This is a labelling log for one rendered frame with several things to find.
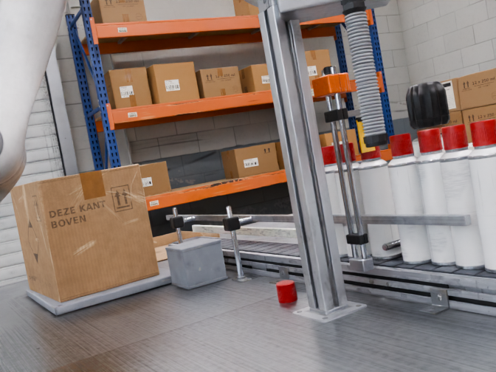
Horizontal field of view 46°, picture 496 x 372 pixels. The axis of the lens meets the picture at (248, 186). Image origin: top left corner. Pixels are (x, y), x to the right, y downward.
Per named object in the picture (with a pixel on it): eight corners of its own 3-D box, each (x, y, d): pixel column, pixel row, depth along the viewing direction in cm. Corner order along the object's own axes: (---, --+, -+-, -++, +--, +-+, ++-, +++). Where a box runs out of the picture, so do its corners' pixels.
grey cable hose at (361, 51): (394, 142, 82) (370, -6, 81) (376, 146, 81) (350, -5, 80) (377, 145, 85) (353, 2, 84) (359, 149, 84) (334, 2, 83)
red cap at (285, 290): (280, 298, 105) (277, 280, 105) (299, 297, 104) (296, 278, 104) (277, 304, 102) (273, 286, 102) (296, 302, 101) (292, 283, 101)
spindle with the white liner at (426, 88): (477, 218, 122) (455, 77, 121) (448, 227, 118) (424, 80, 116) (443, 218, 130) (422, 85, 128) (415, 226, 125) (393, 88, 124)
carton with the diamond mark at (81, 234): (160, 274, 140) (139, 163, 138) (60, 302, 127) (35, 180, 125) (116, 266, 165) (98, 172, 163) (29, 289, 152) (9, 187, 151)
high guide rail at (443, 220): (472, 224, 80) (470, 214, 80) (466, 226, 79) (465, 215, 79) (170, 219, 173) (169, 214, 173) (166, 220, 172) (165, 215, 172)
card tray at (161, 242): (221, 245, 183) (219, 232, 183) (144, 266, 170) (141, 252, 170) (183, 241, 209) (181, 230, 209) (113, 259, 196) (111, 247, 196)
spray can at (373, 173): (409, 253, 100) (390, 135, 99) (390, 260, 97) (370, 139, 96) (384, 252, 104) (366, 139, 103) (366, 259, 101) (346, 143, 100)
